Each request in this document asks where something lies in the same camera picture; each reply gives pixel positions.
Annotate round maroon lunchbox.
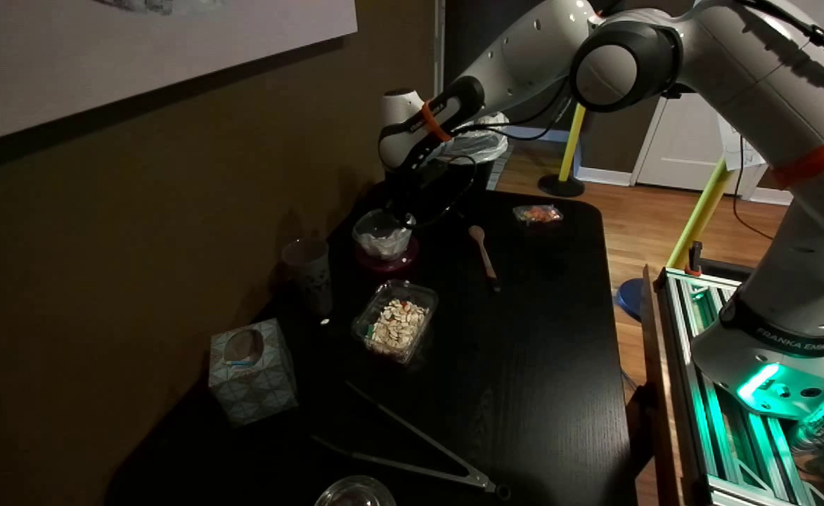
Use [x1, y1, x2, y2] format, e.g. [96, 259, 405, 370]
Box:
[353, 209, 420, 274]

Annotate white crumpled tissue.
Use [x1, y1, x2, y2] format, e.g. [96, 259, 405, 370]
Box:
[354, 209, 415, 260]

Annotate bin with plastic bag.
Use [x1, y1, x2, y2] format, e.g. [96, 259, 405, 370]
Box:
[443, 112, 510, 192]

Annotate yellow pole blue base stand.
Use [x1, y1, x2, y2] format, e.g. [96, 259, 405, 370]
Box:
[615, 157, 737, 321]

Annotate grey plastic cup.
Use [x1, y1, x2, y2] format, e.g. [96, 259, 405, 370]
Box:
[281, 238, 334, 318]

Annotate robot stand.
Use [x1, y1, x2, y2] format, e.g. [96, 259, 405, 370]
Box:
[654, 266, 824, 506]

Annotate glass bowl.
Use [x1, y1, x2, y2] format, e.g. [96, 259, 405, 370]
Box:
[313, 474, 398, 506]

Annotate metal tongs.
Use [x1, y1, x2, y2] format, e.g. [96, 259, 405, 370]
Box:
[311, 379, 512, 502]

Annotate clear packet of candy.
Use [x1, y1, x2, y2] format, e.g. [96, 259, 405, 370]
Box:
[512, 203, 565, 228]

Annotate white door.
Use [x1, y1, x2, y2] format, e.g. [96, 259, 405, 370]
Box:
[629, 0, 824, 206]

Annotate yellow pole black base stand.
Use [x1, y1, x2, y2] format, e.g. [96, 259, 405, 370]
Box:
[538, 103, 588, 198]

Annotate wooden spoon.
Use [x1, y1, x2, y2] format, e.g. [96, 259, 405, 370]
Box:
[468, 224, 502, 293]

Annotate black cable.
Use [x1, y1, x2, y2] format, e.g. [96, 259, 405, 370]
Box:
[731, 134, 776, 242]

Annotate white wall board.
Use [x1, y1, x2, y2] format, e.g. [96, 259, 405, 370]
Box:
[0, 0, 359, 150]

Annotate patterned tissue box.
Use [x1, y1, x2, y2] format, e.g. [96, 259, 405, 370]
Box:
[207, 318, 300, 428]

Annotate clear container of nuts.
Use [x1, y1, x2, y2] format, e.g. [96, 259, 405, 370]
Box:
[352, 279, 440, 367]

